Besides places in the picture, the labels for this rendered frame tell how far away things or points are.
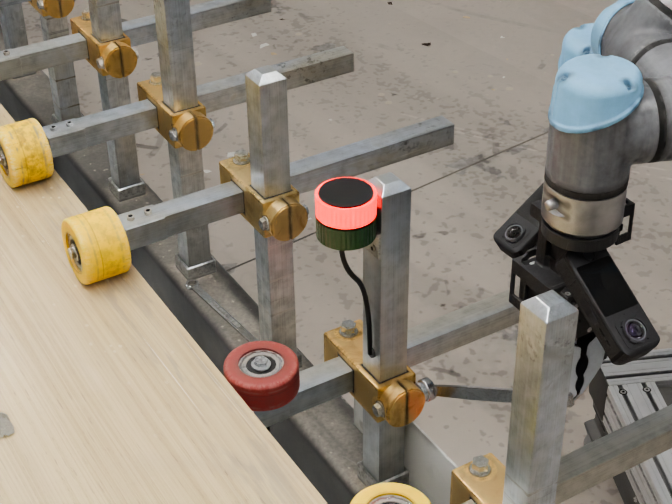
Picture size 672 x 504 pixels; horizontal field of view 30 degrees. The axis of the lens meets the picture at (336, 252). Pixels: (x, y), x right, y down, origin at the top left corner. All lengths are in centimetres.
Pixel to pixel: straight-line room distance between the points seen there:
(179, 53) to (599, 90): 71
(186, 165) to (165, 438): 55
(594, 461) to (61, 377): 56
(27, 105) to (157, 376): 107
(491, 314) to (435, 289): 149
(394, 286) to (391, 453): 23
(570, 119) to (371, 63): 291
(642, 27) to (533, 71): 273
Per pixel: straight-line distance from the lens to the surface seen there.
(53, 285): 149
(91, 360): 137
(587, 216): 113
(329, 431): 155
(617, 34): 125
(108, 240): 144
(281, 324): 159
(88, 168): 210
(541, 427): 113
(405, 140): 161
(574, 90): 108
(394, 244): 126
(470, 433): 259
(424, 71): 393
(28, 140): 164
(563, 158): 111
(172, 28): 162
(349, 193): 121
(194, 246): 179
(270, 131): 143
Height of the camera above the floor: 176
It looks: 35 degrees down
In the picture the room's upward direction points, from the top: 1 degrees counter-clockwise
